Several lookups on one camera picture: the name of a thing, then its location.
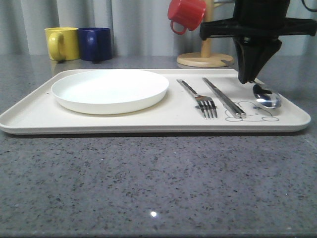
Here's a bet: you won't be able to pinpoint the grey curtain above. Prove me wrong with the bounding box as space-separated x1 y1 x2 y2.
0 0 317 57

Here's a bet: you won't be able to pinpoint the beige rabbit serving tray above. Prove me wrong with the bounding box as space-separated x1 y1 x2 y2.
0 69 311 134

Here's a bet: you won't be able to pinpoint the yellow mug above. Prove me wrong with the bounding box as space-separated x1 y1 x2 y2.
45 27 80 61

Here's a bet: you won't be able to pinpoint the dark blue mug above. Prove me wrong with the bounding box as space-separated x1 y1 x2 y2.
77 27 112 61

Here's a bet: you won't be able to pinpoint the red ribbed mug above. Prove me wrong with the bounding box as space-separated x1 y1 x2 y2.
167 0 207 35

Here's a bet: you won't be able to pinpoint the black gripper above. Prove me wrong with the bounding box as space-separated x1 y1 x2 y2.
200 0 317 84

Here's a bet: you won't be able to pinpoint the white round plate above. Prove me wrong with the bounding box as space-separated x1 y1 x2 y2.
51 69 169 115

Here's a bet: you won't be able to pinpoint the wooden mug tree stand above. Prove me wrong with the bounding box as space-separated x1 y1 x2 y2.
177 0 234 68

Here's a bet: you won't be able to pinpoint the silver metal spoon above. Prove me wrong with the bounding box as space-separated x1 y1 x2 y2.
221 59 282 110

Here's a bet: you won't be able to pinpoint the silver metal fork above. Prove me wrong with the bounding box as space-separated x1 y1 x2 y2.
177 79 218 119

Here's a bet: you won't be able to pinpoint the silver metal chopsticks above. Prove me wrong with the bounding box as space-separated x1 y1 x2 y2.
202 77 246 119

